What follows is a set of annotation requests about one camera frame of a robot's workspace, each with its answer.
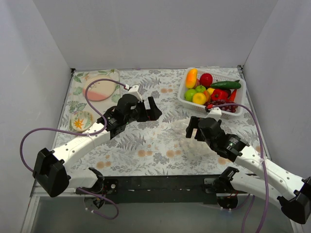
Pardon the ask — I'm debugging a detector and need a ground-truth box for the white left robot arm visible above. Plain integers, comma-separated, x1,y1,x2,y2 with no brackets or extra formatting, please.
33,94,162,198

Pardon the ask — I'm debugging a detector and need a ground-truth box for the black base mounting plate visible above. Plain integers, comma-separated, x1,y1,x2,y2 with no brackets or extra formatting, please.
97,175,237,204

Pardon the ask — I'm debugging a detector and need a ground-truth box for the aluminium frame rail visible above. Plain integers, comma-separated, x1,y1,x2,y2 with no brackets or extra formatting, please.
32,186,77,197

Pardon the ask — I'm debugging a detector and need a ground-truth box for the green cucumber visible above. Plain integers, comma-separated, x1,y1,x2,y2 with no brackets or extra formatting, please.
210,80,242,89

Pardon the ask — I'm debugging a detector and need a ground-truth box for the white plastic basket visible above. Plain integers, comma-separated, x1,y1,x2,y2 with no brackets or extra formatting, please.
177,67,246,112

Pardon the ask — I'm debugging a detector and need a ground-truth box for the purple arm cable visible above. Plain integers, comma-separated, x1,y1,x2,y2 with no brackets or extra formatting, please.
206,102,269,233
19,79,129,173

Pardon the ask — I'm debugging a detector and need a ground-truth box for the leaf pattern tray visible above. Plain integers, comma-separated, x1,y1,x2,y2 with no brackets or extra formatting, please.
60,69,121,132

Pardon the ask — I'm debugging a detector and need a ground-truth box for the orange carrot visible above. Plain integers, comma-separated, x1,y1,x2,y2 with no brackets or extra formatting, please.
228,89,237,102

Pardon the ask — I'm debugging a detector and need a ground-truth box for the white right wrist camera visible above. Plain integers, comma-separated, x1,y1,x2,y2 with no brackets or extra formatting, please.
206,105,222,121

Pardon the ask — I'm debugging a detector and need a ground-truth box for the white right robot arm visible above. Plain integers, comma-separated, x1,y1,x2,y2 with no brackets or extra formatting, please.
186,116,311,224

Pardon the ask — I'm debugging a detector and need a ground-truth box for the yellow lemon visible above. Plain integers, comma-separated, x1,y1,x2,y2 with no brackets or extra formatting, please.
192,92,207,105

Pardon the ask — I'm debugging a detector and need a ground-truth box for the yellow orange mango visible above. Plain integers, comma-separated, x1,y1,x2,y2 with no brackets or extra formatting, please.
185,68,197,89

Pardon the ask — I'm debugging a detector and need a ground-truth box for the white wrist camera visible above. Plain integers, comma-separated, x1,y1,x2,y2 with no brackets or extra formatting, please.
206,105,222,121
124,84,143,102

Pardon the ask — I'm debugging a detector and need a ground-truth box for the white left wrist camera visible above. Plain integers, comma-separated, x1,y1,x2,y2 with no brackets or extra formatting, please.
124,84,143,102

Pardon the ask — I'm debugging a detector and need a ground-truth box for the small orange fruit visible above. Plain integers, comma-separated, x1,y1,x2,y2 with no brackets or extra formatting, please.
203,90,211,102

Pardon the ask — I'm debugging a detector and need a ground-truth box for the red bell pepper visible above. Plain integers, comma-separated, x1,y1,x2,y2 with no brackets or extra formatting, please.
211,89,228,101

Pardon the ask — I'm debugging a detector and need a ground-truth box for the floral table mat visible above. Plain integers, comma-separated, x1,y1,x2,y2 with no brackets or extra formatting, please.
47,67,272,177

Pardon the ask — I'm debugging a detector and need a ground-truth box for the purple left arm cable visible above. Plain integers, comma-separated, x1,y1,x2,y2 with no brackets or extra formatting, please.
19,79,129,173

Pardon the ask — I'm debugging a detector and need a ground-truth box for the clear zip top bag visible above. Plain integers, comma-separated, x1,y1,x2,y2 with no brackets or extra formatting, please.
172,118,218,168

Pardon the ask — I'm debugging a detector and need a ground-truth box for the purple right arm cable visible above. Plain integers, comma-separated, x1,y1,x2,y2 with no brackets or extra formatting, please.
206,102,269,233

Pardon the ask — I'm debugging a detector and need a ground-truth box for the red apple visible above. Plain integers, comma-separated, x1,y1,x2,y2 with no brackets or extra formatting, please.
200,73,213,87

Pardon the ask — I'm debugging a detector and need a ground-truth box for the green apple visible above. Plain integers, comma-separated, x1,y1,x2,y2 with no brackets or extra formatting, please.
184,89,197,102

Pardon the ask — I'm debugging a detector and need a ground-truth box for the purple grape bunch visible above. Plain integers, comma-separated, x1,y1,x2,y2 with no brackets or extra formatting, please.
205,100,238,113

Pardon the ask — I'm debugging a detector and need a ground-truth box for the floral small bowl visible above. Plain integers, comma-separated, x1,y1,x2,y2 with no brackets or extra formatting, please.
70,111,94,133

